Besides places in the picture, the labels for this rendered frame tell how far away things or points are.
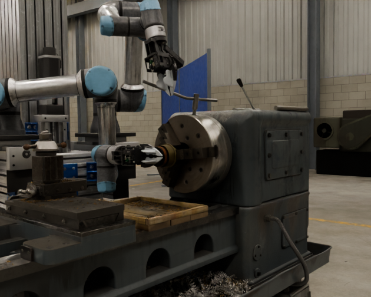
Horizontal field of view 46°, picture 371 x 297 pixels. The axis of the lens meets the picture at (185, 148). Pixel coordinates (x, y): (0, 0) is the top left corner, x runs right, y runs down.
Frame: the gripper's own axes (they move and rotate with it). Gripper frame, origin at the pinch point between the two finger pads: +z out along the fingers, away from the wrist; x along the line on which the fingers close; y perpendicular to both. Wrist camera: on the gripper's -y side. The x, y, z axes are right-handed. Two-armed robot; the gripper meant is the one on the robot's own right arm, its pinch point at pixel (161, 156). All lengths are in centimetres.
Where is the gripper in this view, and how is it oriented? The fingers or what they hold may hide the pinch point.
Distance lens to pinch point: 158.8
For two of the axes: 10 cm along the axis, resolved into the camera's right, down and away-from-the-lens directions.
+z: 7.5, 0.2, -6.6
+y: -6.6, 0.5, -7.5
